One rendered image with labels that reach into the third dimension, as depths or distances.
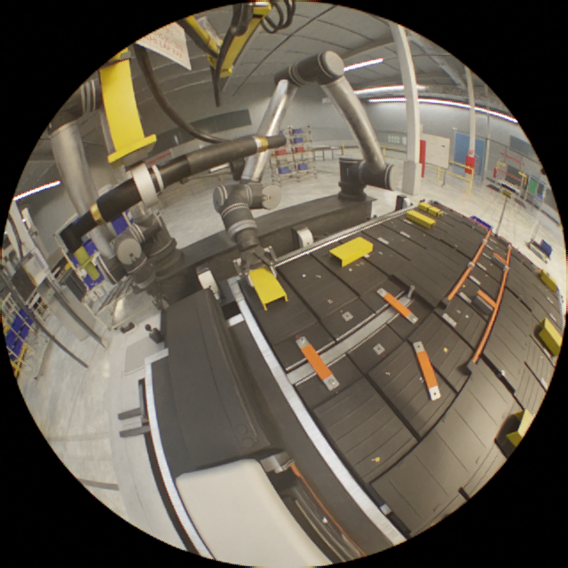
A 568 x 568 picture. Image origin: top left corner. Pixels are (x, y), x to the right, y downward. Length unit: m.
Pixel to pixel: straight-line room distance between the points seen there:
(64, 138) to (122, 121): 0.60
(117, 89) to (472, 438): 0.91
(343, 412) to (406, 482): 0.22
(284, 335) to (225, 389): 0.22
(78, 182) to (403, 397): 1.24
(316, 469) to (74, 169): 1.17
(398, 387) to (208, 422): 0.38
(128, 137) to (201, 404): 0.46
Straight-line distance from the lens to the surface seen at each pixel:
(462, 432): 0.52
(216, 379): 0.37
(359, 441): 0.42
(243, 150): 0.41
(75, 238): 0.38
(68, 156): 0.95
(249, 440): 0.32
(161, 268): 1.22
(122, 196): 0.34
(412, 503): 0.48
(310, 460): 0.43
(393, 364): 0.47
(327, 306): 0.53
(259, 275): 0.61
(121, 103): 0.38
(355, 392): 0.43
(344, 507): 0.46
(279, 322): 0.51
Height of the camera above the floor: 1.41
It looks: 43 degrees down
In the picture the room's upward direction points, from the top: 12 degrees counter-clockwise
